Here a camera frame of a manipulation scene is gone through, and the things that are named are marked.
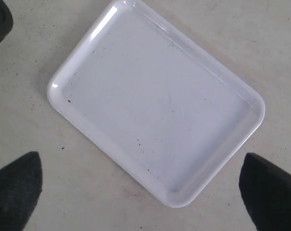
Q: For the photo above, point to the white rectangular plastic tray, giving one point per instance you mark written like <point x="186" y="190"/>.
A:
<point x="161" y="107"/>

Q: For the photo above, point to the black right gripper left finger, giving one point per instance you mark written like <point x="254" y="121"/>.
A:
<point x="20" y="189"/>

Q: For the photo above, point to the black weight plate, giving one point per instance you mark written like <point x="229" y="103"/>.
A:
<point x="6" y="20"/>

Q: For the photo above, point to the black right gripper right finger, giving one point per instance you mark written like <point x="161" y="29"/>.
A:
<point x="266" y="193"/>

